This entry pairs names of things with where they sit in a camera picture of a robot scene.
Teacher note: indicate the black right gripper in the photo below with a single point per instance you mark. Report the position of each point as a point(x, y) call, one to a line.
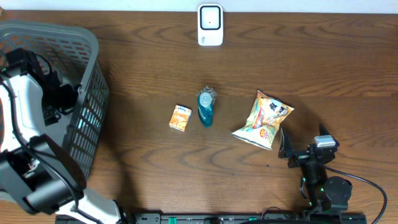
point(285, 150)

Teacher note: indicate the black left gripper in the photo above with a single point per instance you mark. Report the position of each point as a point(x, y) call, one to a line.
point(66, 91)

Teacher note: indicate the orange snack bag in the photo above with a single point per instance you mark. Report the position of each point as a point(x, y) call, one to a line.
point(264, 121)

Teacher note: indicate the blue liquid bottle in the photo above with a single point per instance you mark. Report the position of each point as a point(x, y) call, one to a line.
point(205, 100)

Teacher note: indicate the orange tissue pack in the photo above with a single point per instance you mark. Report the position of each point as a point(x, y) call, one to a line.
point(180, 118)

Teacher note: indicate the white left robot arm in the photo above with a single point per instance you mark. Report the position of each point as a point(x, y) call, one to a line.
point(36, 172)

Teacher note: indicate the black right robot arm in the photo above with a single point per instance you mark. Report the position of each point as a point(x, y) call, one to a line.
point(326, 194)

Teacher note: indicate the white barcode scanner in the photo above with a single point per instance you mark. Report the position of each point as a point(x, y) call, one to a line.
point(210, 25)

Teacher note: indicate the dark grey plastic basket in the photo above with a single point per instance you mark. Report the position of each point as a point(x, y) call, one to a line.
point(72, 53)

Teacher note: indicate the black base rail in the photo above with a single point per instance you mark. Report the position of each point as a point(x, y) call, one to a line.
point(272, 215)

